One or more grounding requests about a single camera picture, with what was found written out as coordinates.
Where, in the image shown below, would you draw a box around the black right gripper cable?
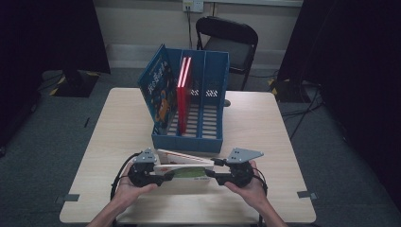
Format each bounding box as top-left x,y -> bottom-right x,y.
252,166 -> 270,197

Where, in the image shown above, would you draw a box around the black floor cables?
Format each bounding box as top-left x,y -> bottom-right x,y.
280,84 -> 325,141

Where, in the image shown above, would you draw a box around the black stand base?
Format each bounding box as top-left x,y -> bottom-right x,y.
268,78 -> 320,103
48,64 -> 101,98

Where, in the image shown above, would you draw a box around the black curtain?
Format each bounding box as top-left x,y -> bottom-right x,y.
277,0 -> 401,209
0,0 -> 112,149

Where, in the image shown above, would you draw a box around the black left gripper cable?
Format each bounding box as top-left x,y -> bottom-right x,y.
110,151 -> 142,201

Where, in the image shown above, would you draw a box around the blue plastic file rack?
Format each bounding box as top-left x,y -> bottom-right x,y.
150,47 -> 231,154

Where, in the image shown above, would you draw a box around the black wall socket cable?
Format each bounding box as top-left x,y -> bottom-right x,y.
186,9 -> 194,50

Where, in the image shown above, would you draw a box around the person's left hand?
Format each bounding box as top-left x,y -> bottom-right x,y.
113,164 -> 159,210

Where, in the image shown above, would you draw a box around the white picture book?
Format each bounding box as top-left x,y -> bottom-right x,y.
152,148 -> 219,183

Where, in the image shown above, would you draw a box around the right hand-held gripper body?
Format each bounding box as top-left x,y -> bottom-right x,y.
224,147 -> 265,187

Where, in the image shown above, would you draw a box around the red picture book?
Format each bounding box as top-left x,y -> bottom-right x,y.
183,56 -> 193,135
177,56 -> 187,137

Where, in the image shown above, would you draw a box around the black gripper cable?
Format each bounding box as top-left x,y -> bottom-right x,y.
252,166 -> 270,197
110,151 -> 142,201

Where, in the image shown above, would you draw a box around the blue picture book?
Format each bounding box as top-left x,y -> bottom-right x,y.
137,44 -> 180,133

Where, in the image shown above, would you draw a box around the white wall socket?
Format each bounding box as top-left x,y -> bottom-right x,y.
183,0 -> 204,13

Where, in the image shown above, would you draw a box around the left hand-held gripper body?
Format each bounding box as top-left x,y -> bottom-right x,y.
127,148 -> 159,188

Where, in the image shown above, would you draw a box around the person's right hand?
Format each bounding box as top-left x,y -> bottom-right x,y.
224,160 -> 269,212

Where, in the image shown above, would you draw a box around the black folding chair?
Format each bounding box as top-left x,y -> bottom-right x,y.
195,16 -> 259,92

